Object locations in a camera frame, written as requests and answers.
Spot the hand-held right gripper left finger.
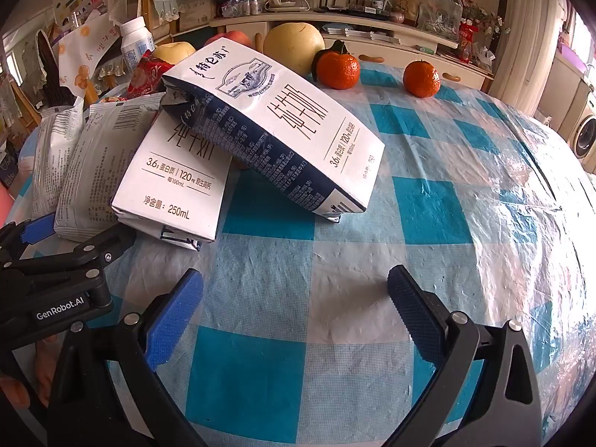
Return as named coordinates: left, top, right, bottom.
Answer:
left=47, top=267, right=208, bottom=447

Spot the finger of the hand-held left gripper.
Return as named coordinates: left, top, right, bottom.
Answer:
left=9, top=224, right=137, bottom=285
left=0, top=213, right=57, bottom=266

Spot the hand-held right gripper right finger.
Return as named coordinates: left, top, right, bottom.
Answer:
left=382, top=264, right=543, bottom=447

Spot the white milk carton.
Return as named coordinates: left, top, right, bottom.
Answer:
left=158, top=37, right=386, bottom=223
left=111, top=112, right=234, bottom=252

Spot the red foil packet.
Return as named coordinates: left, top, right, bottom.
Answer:
left=127, top=49, right=177, bottom=99

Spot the person's left hand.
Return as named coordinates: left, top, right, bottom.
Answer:
left=0, top=330, right=60, bottom=410

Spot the blue white checked tablecloth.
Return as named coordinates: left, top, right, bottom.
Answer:
left=14, top=56, right=588, bottom=447

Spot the dark wooden chair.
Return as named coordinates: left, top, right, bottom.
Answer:
left=36, top=30, right=77, bottom=108

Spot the white orange-print table cover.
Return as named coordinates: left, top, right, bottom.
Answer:
left=58, top=16, right=122, bottom=103

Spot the yellow apple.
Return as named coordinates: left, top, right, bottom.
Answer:
left=151, top=42, right=197, bottom=65

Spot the white plastic bottle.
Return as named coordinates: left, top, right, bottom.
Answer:
left=118, top=16, right=155, bottom=73

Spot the plain tangerine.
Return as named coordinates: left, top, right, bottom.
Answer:
left=403, top=60, right=441, bottom=98

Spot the red apple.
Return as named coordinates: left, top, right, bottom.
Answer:
left=204, top=30, right=254, bottom=50

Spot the white washing machine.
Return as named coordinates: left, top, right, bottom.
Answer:
left=570, top=74, right=596, bottom=161

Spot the tangerine with green leaf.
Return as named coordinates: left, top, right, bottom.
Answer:
left=311, top=39, right=361, bottom=90

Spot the cream wooden cabinet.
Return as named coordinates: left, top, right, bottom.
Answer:
left=209, top=7, right=495, bottom=94

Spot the white cardboard box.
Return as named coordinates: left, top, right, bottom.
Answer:
left=179, top=0, right=217, bottom=33

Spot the red gift bag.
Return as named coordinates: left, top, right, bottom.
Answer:
left=459, top=21, right=480, bottom=59

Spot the large yellow pear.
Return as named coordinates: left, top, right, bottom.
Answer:
left=263, top=22, right=326, bottom=76

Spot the pack of small bottles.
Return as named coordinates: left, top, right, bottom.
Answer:
left=221, top=0, right=264, bottom=18

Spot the printed plastic bag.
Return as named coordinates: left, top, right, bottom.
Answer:
left=416, top=0, right=464, bottom=40

